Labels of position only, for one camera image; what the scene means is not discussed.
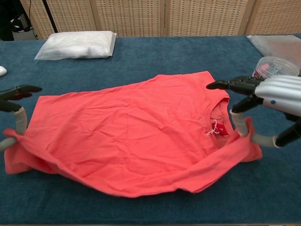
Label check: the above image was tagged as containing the blue table cover cloth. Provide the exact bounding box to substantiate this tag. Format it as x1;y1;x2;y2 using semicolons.
0;35;301;226

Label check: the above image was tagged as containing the woven wooden folding screen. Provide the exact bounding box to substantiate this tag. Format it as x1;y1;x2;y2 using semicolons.
20;0;301;40

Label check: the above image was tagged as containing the clear plastic bag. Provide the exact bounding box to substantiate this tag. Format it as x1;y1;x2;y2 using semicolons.
246;34;301;77

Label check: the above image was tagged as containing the clear tub of binder clips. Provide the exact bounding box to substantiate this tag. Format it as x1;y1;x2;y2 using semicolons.
253;56;300;80

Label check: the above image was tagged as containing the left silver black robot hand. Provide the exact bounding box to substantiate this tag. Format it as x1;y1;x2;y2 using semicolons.
0;85;43;153

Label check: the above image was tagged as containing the coral red t-shirt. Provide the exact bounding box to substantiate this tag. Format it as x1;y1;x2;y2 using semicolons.
3;72;263;198

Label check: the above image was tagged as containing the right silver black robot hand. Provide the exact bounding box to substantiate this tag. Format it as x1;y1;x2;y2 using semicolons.
206;75;301;148

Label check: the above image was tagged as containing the black tripod stand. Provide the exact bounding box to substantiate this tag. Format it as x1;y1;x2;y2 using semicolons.
42;0;59;33

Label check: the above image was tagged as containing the white garment in plastic bag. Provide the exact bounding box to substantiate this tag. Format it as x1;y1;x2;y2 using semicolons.
34;30;117;61

